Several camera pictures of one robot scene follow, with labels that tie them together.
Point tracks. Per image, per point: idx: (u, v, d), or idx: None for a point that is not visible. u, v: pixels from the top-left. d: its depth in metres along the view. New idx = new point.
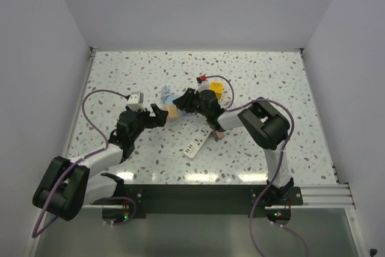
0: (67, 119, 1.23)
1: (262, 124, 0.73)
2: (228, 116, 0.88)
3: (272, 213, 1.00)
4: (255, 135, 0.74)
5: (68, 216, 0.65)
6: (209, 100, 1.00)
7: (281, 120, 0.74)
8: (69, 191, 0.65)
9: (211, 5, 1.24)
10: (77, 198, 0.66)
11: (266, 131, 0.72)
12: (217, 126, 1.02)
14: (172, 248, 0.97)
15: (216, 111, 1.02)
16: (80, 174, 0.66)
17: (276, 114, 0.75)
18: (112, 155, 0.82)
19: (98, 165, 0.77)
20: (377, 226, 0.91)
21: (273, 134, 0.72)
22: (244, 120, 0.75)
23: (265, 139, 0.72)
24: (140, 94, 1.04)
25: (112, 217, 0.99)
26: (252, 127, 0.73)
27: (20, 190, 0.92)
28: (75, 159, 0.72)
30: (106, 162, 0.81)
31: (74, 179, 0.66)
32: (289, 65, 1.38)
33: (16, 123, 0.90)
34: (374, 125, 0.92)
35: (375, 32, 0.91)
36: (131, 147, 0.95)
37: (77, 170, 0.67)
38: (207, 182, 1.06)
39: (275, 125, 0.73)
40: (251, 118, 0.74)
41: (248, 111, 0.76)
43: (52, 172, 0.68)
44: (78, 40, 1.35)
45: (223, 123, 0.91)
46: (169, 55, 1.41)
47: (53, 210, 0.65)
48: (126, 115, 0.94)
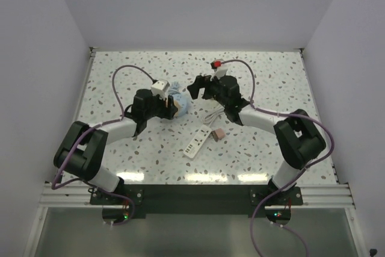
0: (68, 120, 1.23)
1: (299, 143, 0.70)
2: (248, 112, 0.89)
3: (272, 213, 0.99)
4: (287, 151, 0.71)
5: (86, 177, 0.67)
6: (230, 87, 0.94)
7: (320, 142, 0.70)
8: (90, 151, 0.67)
9: (211, 5, 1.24)
10: (97, 158, 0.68)
11: (301, 151, 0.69)
12: (235, 117, 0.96)
14: (172, 248, 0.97)
15: (234, 100, 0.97)
16: (100, 135, 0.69)
17: (315, 135, 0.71)
18: (127, 127, 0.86)
19: (113, 134, 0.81)
20: (378, 226, 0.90)
21: (307, 157, 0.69)
22: (281, 134, 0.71)
23: (298, 161, 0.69)
24: (168, 83, 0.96)
25: (111, 217, 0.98)
26: (289, 144, 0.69)
27: (20, 189, 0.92)
28: (94, 125, 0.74)
30: (121, 132, 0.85)
31: (95, 139, 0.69)
32: (289, 65, 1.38)
33: (16, 123, 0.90)
34: (375, 125, 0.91)
35: (376, 32, 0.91)
36: (145, 124, 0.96)
37: (97, 132, 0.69)
38: (207, 182, 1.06)
39: (311, 147, 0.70)
40: (289, 133, 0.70)
41: (287, 125, 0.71)
43: (71, 135, 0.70)
44: (78, 40, 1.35)
45: (243, 119, 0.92)
46: (168, 55, 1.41)
47: (73, 169, 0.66)
48: (145, 91, 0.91)
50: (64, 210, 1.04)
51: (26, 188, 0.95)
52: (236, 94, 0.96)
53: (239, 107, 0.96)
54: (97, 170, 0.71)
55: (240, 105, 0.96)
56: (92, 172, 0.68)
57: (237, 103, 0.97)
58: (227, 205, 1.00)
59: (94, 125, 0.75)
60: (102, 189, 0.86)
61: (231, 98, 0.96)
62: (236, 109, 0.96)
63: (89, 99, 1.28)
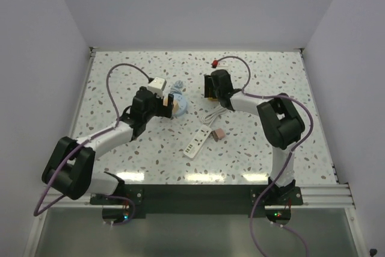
0: (68, 120, 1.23)
1: (279, 122, 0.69)
2: (239, 97, 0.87)
3: (272, 213, 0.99)
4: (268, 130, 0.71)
5: (74, 196, 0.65)
6: (219, 74, 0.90)
7: (299, 124, 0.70)
8: (76, 173, 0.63)
9: (211, 4, 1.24)
10: (83, 179, 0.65)
11: (279, 131, 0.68)
12: (227, 103, 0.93)
14: (172, 248, 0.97)
15: (227, 87, 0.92)
16: (86, 155, 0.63)
17: (295, 116, 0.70)
18: (122, 135, 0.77)
19: (106, 145, 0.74)
20: (377, 226, 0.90)
21: (287, 135, 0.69)
22: (261, 114, 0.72)
23: (277, 138, 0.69)
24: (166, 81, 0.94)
25: (111, 217, 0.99)
26: (269, 123, 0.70)
27: (20, 190, 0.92)
28: (82, 140, 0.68)
30: (116, 141, 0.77)
31: (81, 160, 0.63)
32: (289, 65, 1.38)
33: (17, 123, 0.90)
34: (374, 125, 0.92)
35: (376, 32, 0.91)
36: (142, 126, 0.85)
37: (83, 151, 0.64)
38: (207, 182, 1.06)
39: (291, 127, 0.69)
40: (269, 113, 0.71)
41: (268, 105, 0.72)
43: (58, 151, 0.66)
44: (78, 40, 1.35)
45: (233, 104, 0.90)
46: (168, 55, 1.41)
47: (59, 187, 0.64)
48: (144, 91, 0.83)
50: (64, 210, 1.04)
51: (26, 189, 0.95)
52: (227, 82, 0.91)
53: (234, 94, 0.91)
54: (85, 188, 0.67)
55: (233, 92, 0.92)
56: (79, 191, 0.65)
57: (231, 91, 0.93)
58: (225, 204, 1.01)
59: (82, 141, 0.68)
60: (103, 192, 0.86)
61: (223, 85, 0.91)
62: (230, 96, 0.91)
63: (89, 99, 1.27)
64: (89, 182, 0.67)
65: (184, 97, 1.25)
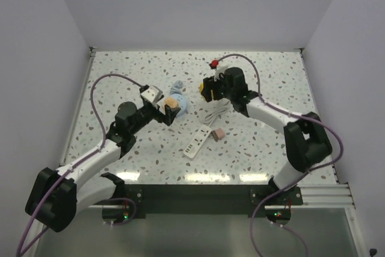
0: (68, 120, 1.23)
1: (308, 147, 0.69)
2: (258, 106, 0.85)
3: (272, 213, 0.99)
4: (293, 153, 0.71)
5: (57, 227, 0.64)
6: (234, 76, 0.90)
7: (326, 148, 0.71)
8: (56, 206, 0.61)
9: (211, 3, 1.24)
10: (64, 210, 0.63)
11: (307, 156, 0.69)
12: (242, 106, 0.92)
14: (172, 248, 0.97)
15: (241, 89, 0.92)
16: (67, 189, 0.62)
17: (323, 141, 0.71)
18: (107, 156, 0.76)
19: (91, 171, 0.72)
20: (377, 226, 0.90)
21: (313, 161, 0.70)
22: (290, 136, 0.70)
23: (303, 164, 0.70)
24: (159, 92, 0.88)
25: (111, 217, 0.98)
26: (297, 147, 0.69)
27: (20, 191, 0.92)
28: (63, 171, 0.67)
30: (101, 164, 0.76)
31: (61, 194, 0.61)
32: (289, 65, 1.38)
33: (16, 123, 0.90)
34: (374, 125, 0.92)
35: (376, 31, 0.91)
36: (132, 141, 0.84)
37: (64, 185, 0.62)
38: (207, 182, 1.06)
39: (318, 153, 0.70)
40: (299, 137, 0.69)
41: (298, 129, 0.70)
43: (39, 185, 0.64)
44: (78, 40, 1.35)
45: (251, 111, 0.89)
46: (168, 55, 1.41)
47: (40, 219, 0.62)
48: (125, 107, 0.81)
50: None
51: (26, 189, 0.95)
52: (243, 83, 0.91)
53: (248, 98, 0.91)
54: (68, 216, 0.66)
55: (248, 95, 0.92)
56: (59, 222, 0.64)
57: (246, 94, 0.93)
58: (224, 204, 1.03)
59: (63, 171, 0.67)
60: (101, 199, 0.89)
61: (237, 88, 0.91)
62: (244, 99, 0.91)
63: (89, 99, 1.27)
64: (71, 211, 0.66)
65: (184, 97, 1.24)
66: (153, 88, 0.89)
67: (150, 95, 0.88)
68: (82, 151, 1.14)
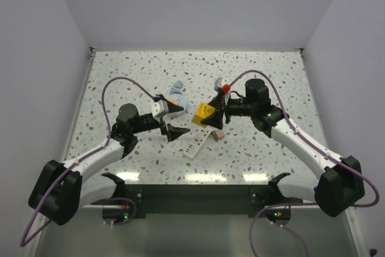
0: (68, 120, 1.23)
1: (343, 196, 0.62)
2: (289, 135, 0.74)
3: (272, 213, 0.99)
4: (326, 198, 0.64)
5: (59, 221, 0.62)
6: (258, 88, 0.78)
7: (361, 195, 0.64)
8: (61, 197, 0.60)
9: (210, 4, 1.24)
10: (69, 203, 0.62)
11: (341, 205, 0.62)
12: (264, 124, 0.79)
14: (172, 248, 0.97)
15: (265, 105, 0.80)
16: (74, 180, 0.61)
17: (360, 189, 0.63)
18: (112, 153, 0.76)
19: (95, 167, 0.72)
20: (378, 226, 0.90)
21: (344, 208, 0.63)
22: (326, 183, 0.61)
23: (335, 211, 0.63)
24: (163, 110, 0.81)
25: (111, 217, 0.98)
26: (332, 195, 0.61)
27: (20, 191, 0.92)
28: (69, 164, 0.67)
30: (106, 161, 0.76)
31: (67, 184, 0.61)
32: (289, 65, 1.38)
33: (16, 124, 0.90)
34: (375, 125, 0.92)
35: (376, 31, 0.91)
36: (134, 142, 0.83)
37: (70, 176, 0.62)
38: (207, 182, 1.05)
39: (352, 201, 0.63)
40: (337, 186, 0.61)
41: (337, 177, 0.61)
43: (44, 176, 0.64)
44: (78, 40, 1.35)
45: (278, 136, 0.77)
46: (168, 55, 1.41)
47: (43, 212, 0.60)
48: (126, 109, 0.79)
50: None
51: (26, 190, 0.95)
52: (267, 99, 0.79)
53: (272, 116, 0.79)
54: (71, 212, 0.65)
55: (272, 113, 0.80)
56: (62, 216, 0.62)
57: (269, 111, 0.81)
58: (221, 204, 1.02)
59: (69, 164, 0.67)
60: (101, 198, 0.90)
61: (261, 102, 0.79)
62: (267, 117, 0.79)
63: (89, 99, 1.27)
64: (74, 205, 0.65)
65: (184, 97, 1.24)
66: (161, 104, 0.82)
67: (154, 109, 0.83)
68: (82, 151, 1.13)
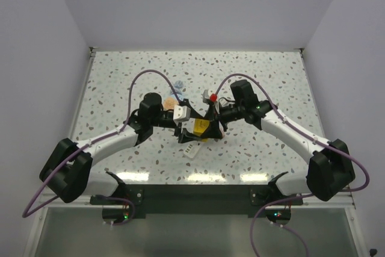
0: (68, 120, 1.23)
1: (333, 179, 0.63)
2: (276, 124, 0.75)
3: (272, 213, 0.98)
4: (316, 183, 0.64)
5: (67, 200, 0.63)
6: (240, 85, 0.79)
7: (351, 177, 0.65)
8: (71, 177, 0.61)
9: (211, 4, 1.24)
10: (78, 184, 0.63)
11: (331, 188, 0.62)
12: (255, 117, 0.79)
14: (172, 248, 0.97)
15: (252, 100, 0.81)
16: (83, 162, 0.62)
17: (348, 170, 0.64)
18: (125, 139, 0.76)
19: (106, 150, 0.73)
20: (378, 226, 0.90)
21: (335, 192, 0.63)
22: (315, 167, 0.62)
23: (326, 195, 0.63)
24: (186, 117, 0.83)
25: (111, 217, 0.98)
26: (322, 179, 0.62)
27: (20, 191, 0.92)
28: (82, 145, 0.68)
30: (118, 145, 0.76)
31: (77, 165, 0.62)
32: (289, 65, 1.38)
33: (16, 123, 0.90)
34: (375, 124, 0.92)
35: (376, 31, 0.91)
36: (149, 132, 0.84)
37: (80, 157, 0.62)
38: (207, 182, 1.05)
39: (343, 183, 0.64)
40: (326, 170, 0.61)
41: (325, 160, 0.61)
43: (56, 153, 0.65)
44: (78, 40, 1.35)
45: (266, 126, 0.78)
46: (168, 55, 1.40)
47: (53, 188, 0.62)
48: (151, 97, 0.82)
50: (63, 210, 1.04)
51: (26, 189, 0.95)
52: (252, 94, 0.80)
53: (261, 108, 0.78)
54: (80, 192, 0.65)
55: (261, 106, 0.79)
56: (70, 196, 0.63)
57: (258, 104, 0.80)
58: (222, 204, 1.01)
59: (82, 145, 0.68)
60: (103, 196, 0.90)
61: (247, 97, 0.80)
62: (257, 109, 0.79)
63: (89, 99, 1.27)
64: (85, 186, 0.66)
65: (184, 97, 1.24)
66: (184, 110, 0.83)
67: (177, 112, 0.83)
68: None
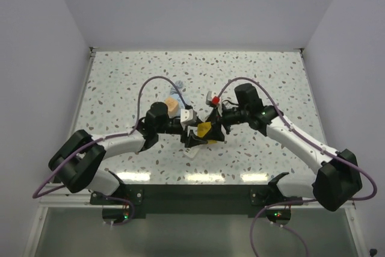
0: (67, 120, 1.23)
1: (340, 189, 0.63)
2: (282, 132, 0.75)
3: (272, 213, 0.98)
4: (323, 193, 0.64)
5: (74, 189, 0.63)
6: (245, 89, 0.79)
7: (357, 187, 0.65)
8: (82, 165, 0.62)
9: (212, 4, 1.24)
10: (88, 174, 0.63)
11: (338, 198, 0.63)
12: (260, 123, 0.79)
14: (172, 248, 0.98)
15: (257, 105, 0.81)
16: (97, 152, 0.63)
17: (356, 180, 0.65)
18: (133, 142, 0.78)
19: (116, 149, 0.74)
20: (378, 226, 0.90)
21: (342, 201, 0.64)
22: (323, 178, 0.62)
23: (333, 204, 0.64)
24: (191, 120, 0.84)
25: (111, 217, 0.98)
26: (329, 189, 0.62)
27: (21, 190, 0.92)
28: (97, 136, 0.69)
30: (127, 147, 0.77)
31: (90, 154, 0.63)
32: (289, 65, 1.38)
33: (16, 123, 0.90)
34: (375, 124, 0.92)
35: (376, 31, 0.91)
36: (155, 139, 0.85)
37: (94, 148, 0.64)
38: (207, 182, 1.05)
39: (350, 192, 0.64)
40: (334, 180, 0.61)
41: (334, 171, 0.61)
43: (71, 142, 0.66)
44: (78, 40, 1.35)
45: (272, 133, 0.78)
46: (168, 55, 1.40)
47: (62, 177, 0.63)
48: (158, 106, 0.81)
50: (64, 210, 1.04)
51: (26, 189, 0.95)
52: (257, 99, 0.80)
53: (266, 115, 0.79)
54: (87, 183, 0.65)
55: (266, 112, 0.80)
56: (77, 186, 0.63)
57: (263, 109, 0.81)
58: (219, 204, 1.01)
59: (95, 137, 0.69)
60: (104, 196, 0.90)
61: (252, 102, 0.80)
62: (262, 115, 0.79)
63: (89, 99, 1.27)
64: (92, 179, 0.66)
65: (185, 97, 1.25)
66: (191, 113, 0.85)
67: (184, 115, 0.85)
68: None
